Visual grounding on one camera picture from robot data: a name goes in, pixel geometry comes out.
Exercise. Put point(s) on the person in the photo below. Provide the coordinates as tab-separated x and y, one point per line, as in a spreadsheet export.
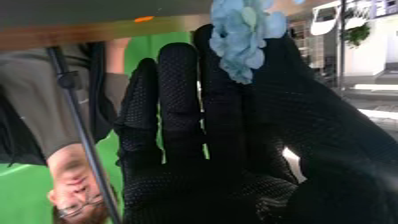
42	110

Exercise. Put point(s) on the dark mat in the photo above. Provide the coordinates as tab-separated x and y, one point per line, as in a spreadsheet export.
90	9

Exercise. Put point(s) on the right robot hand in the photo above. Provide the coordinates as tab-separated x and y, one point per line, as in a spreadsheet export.
237	160

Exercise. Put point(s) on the black pole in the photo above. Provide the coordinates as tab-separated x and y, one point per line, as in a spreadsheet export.
81	123

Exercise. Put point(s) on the blue flower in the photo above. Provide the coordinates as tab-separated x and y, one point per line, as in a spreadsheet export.
242	36

